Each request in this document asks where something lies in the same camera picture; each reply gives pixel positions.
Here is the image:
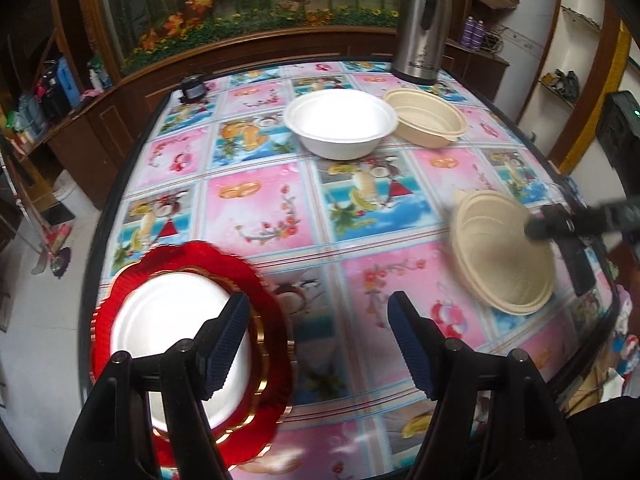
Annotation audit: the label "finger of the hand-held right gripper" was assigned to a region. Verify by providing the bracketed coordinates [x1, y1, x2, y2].
[523, 204, 582, 242]

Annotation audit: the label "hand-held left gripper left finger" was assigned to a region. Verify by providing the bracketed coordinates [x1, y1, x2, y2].
[70, 292, 251, 480]

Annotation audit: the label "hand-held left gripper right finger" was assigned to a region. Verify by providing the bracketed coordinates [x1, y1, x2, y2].
[387, 291, 583, 480]

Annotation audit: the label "cream disposable plates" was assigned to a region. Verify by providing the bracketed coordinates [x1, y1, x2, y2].
[450, 188, 557, 316]

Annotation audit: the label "red scalloped plate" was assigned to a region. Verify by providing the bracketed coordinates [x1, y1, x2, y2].
[90, 241, 297, 472]

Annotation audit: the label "white foam plate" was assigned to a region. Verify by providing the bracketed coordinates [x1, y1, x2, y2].
[110, 272, 254, 432]

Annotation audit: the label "beige ribbed bowl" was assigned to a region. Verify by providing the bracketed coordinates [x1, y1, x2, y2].
[382, 88, 470, 150]

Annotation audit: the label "white foam bowl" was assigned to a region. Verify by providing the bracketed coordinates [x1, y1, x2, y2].
[283, 91, 400, 161]

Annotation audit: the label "black smartphone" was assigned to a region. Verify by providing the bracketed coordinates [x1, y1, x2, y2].
[554, 234, 597, 297]

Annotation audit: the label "white bucket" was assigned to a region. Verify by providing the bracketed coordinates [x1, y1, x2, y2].
[52, 170, 98, 213]

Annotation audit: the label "stainless steel thermos jug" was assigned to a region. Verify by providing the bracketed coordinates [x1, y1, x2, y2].
[390, 0, 454, 86]

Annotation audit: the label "small black device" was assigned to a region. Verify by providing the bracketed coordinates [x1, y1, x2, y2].
[177, 75, 211, 106]

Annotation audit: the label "blue plastic container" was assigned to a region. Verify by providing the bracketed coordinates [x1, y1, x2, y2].
[56, 57, 82, 109]

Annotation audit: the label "tangled black wire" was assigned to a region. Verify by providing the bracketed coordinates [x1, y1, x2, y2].
[482, 29, 507, 55]

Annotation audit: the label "flower wall mural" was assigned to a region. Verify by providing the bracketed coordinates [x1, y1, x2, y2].
[95, 0, 451, 77]

